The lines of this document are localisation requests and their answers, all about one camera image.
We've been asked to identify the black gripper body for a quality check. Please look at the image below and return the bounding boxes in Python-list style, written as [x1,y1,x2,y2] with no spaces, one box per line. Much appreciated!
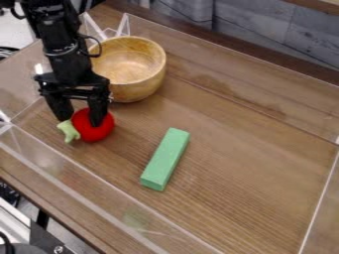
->
[33,49,108,101]

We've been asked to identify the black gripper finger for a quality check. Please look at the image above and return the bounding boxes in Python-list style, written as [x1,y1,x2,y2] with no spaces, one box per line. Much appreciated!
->
[87,95,108,127]
[45,94,75,122]

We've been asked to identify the red plush strawberry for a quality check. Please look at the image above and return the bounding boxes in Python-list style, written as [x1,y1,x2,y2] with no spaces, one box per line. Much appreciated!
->
[57,108,115,143]

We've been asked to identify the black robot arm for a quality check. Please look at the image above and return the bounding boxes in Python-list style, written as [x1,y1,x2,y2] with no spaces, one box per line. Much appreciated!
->
[0,0,110,127]

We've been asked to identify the wooden bowl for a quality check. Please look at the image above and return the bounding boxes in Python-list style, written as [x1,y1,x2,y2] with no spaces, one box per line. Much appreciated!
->
[92,36,167,103]

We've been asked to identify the green rectangular block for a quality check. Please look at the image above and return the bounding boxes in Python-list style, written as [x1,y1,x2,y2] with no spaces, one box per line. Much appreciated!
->
[140,128,191,191]

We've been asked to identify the black metal bracket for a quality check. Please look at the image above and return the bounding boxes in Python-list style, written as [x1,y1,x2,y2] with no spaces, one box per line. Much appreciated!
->
[29,221,76,254]

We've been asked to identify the clear acrylic tray enclosure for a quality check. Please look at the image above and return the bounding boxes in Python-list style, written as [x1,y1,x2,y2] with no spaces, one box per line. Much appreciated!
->
[0,14,339,254]

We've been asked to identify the black cable bottom left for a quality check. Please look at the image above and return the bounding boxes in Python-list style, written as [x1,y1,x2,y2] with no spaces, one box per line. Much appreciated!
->
[0,232,12,254]

